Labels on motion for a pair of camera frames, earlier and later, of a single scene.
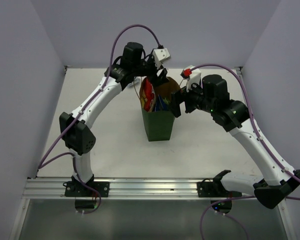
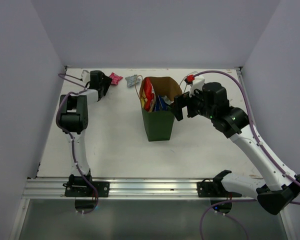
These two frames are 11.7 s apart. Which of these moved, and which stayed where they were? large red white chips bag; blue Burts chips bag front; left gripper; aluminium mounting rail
Moved: left gripper
Stayed: blue Burts chips bag front; large red white chips bag; aluminium mounting rail
